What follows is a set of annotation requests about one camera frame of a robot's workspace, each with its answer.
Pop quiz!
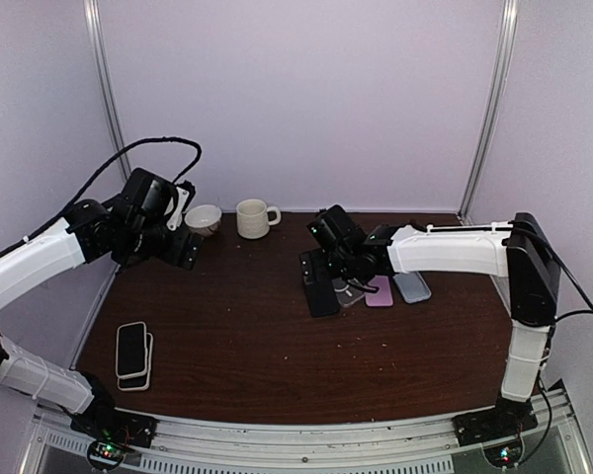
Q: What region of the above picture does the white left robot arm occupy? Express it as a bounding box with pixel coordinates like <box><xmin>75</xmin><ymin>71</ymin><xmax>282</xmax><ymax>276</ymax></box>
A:
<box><xmin>0</xmin><ymin>168</ymin><xmax>203</xmax><ymax>438</ymax></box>

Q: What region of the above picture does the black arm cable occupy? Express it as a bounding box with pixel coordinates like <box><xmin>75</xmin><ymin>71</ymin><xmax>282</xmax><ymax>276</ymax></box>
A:
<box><xmin>0</xmin><ymin>136</ymin><xmax>203</xmax><ymax>271</ymax></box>
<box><xmin>424</xmin><ymin>221</ymin><xmax>593</xmax><ymax>322</ymax></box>

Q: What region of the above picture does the aluminium frame post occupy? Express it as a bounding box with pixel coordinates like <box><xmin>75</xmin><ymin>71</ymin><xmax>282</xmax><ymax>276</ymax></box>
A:
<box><xmin>458</xmin><ymin>0</ymin><xmax>520</xmax><ymax>223</ymax></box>
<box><xmin>83</xmin><ymin>0</ymin><xmax>127</xmax><ymax>152</ymax></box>

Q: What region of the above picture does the light blue phone case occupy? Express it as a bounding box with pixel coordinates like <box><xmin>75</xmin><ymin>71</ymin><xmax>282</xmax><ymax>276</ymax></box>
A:
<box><xmin>392</xmin><ymin>272</ymin><xmax>432</xmax><ymax>304</ymax></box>

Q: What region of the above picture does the white ceramic mug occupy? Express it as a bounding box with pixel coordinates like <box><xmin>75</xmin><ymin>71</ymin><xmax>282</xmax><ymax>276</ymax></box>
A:
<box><xmin>236</xmin><ymin>198</ymin><xmax>282</xmax><ymax>240</ymax></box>

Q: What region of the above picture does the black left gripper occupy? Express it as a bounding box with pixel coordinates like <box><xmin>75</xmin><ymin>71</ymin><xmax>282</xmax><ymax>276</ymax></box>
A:
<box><xmin>124</xmin><ymin>220</ymin><xmax>204</xmax><ymax>270</ymax></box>

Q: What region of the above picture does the white ceramic bowl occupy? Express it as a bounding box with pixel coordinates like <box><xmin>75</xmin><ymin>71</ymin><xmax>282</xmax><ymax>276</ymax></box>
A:
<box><xmin>184</xmin><ymin>204</ymin><xmax>222</xmax><ymax>237</ymax></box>

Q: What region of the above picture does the aluminium front rail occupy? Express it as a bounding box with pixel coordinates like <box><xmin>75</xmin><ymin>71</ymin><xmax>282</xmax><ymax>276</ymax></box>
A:
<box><xmin>19</xmin><ymin>402</ymin><xmax>593</xmax><ymax>474</ymax></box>

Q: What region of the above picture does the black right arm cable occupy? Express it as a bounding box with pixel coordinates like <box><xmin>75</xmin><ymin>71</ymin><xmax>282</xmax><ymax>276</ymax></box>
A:
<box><xmin>424</xmin><ymin>221</ymin><xmax>593</xmax><ymax>322</ymax></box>

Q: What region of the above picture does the left aluminium frame post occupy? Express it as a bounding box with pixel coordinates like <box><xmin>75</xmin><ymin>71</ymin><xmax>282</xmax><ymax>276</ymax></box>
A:
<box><xmin>83</xmin><ymin>0</ymin><xmax>127</xmax><ymax>152</ymax></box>

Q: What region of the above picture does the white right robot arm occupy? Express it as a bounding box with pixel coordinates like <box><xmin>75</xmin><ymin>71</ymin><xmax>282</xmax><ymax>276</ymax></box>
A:
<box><xmin>299</xmin><ymin>204</ymin><xmax>559</xmax><ymax>436</ymax></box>

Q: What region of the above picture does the clear magsafe phone case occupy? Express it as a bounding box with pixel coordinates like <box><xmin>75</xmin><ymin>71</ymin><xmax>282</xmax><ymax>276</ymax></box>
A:
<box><xmin>332</xmin><ymin>278</ymin><xmax>365</xmax><ymax>308</ymax></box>

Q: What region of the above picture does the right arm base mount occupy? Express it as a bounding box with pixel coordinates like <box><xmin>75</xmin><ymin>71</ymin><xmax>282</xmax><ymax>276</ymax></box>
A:
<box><xmin>452</xmin><ymin>394</ymin><xmax>539</xmax><ymax>470</ymax></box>

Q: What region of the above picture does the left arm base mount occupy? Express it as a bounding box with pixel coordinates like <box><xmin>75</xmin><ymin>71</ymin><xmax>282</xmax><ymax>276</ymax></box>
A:
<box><xmin>64</xmin><ymin>373</ymin><xmax>157</xmax><ymax>472</ymax></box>

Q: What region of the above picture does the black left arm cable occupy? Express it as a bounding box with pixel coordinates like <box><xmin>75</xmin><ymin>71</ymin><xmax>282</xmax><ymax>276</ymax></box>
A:
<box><xmin>0</xmin><ymin>136</ymin><xmax>203</xmax><ymax>271</ymax></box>

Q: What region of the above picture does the right aluminium frame post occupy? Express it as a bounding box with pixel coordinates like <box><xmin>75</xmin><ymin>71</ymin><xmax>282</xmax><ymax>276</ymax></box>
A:
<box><xmin>458</xmin><ymin>0</ymin><xmax>520</xmax><ymax>223</ymax></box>

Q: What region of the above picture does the black phone with dark case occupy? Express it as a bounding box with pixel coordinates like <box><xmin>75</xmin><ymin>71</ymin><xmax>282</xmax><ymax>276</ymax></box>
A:
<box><xmin>304</xmin><ymin>281</ymin><xmax>340</xmax><ymax>318</ymax></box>

